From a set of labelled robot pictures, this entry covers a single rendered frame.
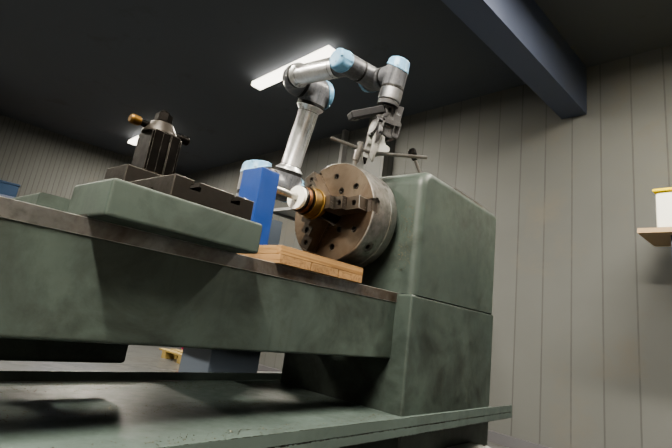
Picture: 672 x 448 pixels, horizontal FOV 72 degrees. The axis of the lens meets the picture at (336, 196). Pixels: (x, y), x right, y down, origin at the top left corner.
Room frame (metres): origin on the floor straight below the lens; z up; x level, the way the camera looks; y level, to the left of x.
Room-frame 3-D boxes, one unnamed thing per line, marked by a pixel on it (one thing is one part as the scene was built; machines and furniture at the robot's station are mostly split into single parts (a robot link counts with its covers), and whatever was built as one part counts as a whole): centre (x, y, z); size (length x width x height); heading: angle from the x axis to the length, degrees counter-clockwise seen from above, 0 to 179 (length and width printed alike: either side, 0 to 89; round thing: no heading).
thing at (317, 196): (1.31, 0.07, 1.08); 0.09 x 0.09 x 0.09; 48
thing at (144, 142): (1.03, 0.42, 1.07); 0.07 x 0.07 x 0.10; 48
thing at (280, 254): (1.24, 0.14, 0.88); 0.36 x 0.30 x 0.04; 48
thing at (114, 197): (0.96, 0.43, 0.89); 0.53 x 0.30 x 0.06; 48
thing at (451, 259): (1.73, -0.28, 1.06); 0.59 x 0.48 x 0.39; 138
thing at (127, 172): (1.05, 0.41, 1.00); 0.20 x 0.10 x 0.05; 138
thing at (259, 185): (1.16, 0.20, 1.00); 0.08 x 0.06 x 0.23; 48
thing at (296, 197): (1.22, 0.15, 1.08); 0.13 x 0.07 x 0.07; 138
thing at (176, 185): (0.98, 0.38, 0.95); 0.43 x 0.18 x 0.04; 48
